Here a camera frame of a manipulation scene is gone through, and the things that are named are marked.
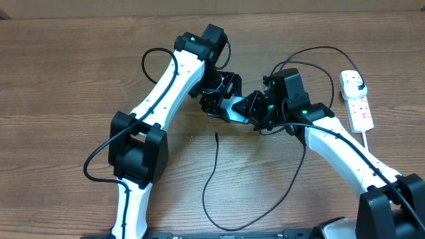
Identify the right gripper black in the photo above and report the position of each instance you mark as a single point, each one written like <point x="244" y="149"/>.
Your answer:
<point x="250" y="109"/>

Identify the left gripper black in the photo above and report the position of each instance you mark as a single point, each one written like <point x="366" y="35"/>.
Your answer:
<point x="212" y="104"/>

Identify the blue Samsung Galaxy smartphone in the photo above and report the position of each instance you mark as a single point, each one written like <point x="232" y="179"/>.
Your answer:
<point x="230" y="115"/>

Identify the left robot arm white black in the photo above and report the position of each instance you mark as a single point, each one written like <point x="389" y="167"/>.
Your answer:
<point x="138" y="150"/>

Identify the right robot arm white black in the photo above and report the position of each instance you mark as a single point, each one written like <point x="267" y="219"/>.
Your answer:
<point x="390" y="205"/>

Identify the white charger adapter plug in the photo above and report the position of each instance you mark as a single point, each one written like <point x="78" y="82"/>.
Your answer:
<point x="351" y="91"/>

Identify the white power strip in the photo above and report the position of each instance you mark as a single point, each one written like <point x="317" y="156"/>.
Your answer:
<point x="358" y="110"/>

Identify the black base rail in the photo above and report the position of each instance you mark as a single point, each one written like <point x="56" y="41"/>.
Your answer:
<point x="285" y="234"/>

